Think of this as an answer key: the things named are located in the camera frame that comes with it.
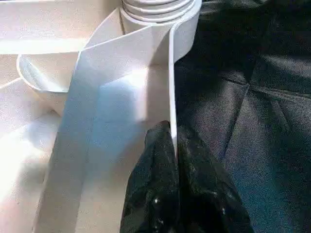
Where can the white plastic table top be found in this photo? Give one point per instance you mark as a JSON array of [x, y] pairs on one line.
[[97, 107]]

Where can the white plastic table leg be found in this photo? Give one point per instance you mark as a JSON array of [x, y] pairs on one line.
[[158, 9]]

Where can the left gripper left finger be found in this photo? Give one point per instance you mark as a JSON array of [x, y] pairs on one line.
[[153, 184]]

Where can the black plastic mat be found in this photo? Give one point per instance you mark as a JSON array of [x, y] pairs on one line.
[[257, 107]]

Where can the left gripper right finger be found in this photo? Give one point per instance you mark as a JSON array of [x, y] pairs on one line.
[[209, 194]]

